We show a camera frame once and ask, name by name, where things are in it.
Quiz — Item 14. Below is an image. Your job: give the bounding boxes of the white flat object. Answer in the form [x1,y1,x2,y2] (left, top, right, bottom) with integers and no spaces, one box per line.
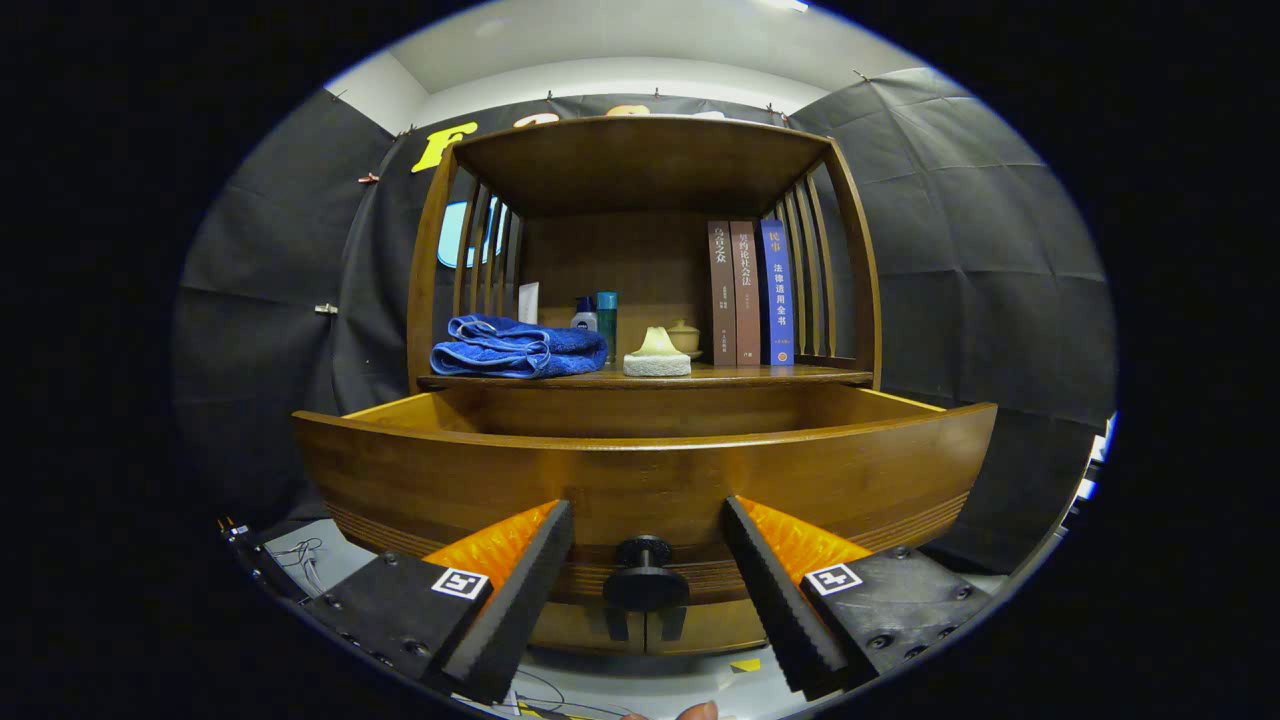
[1060,412,1116,536]

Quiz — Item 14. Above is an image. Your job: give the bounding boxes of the reddish brown book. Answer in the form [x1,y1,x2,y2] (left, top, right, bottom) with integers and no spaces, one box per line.
[730,220,763,367]

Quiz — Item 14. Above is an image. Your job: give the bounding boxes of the black backdrop cloth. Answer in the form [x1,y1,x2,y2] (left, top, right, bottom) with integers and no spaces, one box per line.
[170,68,1116,576]

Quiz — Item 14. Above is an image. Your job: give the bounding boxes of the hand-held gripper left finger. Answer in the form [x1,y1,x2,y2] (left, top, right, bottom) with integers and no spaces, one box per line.
[300,500,576,706]

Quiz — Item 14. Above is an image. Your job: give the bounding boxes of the wooden countertop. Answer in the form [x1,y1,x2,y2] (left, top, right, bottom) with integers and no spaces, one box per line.
[418,362,874,391]

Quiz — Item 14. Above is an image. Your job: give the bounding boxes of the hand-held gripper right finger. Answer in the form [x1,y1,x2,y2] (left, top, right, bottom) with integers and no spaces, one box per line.
[723,496,1001,701]

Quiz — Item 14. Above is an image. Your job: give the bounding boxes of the folded blue towel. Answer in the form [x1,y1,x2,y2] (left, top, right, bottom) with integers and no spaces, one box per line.
[430,314,609,379]

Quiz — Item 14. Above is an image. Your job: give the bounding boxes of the thin floor cable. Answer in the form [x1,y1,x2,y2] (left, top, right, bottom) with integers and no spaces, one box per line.
[500,670,601,720]

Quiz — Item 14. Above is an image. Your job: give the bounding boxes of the black drawer knob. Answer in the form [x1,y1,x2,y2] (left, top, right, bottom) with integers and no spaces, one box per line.
[603,536,691,613]

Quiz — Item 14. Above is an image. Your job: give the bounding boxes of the dark brown book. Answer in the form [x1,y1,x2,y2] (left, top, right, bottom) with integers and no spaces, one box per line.
[707,220,738,368]

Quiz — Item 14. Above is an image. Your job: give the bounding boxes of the wooden drawer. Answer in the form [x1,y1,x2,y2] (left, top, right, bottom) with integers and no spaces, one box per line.
[292,385,999,606]

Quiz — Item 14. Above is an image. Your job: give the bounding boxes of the white floor cable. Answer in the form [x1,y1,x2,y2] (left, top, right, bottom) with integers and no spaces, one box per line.
[265,538,331,596]

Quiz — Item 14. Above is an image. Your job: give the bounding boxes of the wooden cabinet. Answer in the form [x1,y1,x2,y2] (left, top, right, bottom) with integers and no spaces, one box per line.
[405,113,883,656]

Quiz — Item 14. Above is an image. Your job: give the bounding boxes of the blue book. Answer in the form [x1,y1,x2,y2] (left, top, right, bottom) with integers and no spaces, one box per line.
[759,219,796,367]

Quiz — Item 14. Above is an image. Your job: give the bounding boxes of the wooden cabinet door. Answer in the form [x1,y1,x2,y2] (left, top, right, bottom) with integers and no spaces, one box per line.
[530,600,651,656]
[650,598,769,656]

